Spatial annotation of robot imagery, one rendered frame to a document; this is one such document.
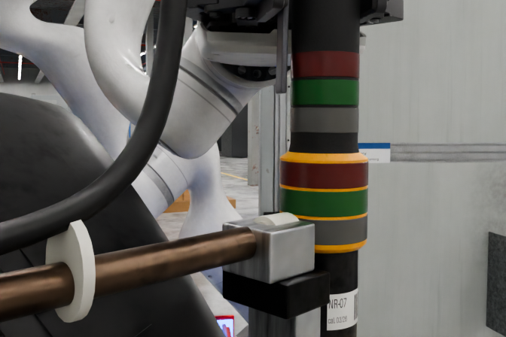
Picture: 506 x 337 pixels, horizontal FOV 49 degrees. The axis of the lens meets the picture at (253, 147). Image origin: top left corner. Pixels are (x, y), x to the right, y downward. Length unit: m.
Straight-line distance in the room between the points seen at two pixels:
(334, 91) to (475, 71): 2.20
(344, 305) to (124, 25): 0.36
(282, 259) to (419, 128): 2.09
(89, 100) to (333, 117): 0.65
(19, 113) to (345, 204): 0.19
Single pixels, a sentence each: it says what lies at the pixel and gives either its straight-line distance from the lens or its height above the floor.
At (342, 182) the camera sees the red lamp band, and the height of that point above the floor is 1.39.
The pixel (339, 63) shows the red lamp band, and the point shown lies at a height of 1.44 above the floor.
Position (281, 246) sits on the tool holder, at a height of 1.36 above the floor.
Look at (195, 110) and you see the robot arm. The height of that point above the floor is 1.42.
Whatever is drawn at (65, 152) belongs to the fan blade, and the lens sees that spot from 0.33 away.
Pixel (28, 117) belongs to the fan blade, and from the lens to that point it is 0.34.
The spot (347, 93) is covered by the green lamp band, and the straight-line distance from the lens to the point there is 0.26.
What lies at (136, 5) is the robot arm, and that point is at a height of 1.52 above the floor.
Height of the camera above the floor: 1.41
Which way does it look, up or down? 3 degrees down
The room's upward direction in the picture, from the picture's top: straight up
